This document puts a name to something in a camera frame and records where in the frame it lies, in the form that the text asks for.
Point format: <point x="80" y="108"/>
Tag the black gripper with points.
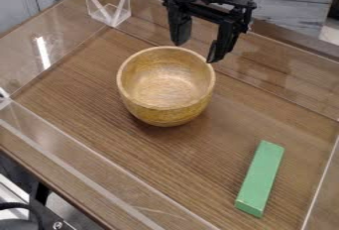
<point x="215" y="11"/>

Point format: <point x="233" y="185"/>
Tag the green rectangular block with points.
<point x="259" y="179"/>

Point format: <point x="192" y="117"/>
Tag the brown wooden bowl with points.
<point x="166" y="85"/>

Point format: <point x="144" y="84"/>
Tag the clear acrylic tray wall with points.
<point x="122" y="201"/>

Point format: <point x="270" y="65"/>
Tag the black table leg bracket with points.
<point x="52" y="221"/>

